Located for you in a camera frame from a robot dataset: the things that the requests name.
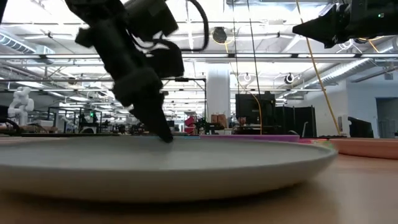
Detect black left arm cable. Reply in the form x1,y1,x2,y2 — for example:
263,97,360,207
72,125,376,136
182,0,210,52

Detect small grey plastic plate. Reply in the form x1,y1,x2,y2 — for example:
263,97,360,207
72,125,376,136
0,136,339,203

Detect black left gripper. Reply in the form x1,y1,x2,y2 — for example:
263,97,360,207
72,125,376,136
74,18,185,144

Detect yellow hanging cable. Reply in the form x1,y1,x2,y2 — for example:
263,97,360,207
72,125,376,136
294,0,342,135

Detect dark plastic plate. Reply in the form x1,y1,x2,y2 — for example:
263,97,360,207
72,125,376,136
200,134,301,143

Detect orange plastic plate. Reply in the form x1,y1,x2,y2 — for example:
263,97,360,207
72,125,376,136
328,138,398,161

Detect brown boxes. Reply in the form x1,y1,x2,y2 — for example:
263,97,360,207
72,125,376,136
210,113,228,129

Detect black metal stand frame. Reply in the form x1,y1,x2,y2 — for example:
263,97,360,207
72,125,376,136
161,77,208,134

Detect red object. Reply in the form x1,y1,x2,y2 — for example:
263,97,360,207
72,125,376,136
184,115,197,135

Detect black chair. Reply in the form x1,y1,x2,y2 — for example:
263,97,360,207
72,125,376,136
347,116,374,139

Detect black hanging cable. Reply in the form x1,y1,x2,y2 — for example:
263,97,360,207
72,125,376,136
246,0,263,135

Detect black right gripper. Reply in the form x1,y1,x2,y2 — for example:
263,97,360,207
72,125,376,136
292,0,398,49

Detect black monitor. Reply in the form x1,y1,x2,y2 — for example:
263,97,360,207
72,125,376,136
235,91,277,127

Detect black partition panel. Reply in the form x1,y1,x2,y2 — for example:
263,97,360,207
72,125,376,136
275,105,317,138

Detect white column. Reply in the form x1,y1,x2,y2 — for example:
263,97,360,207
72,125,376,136
206,67,231,125

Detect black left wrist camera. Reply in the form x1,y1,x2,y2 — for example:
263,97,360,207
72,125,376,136
123,0,180,41

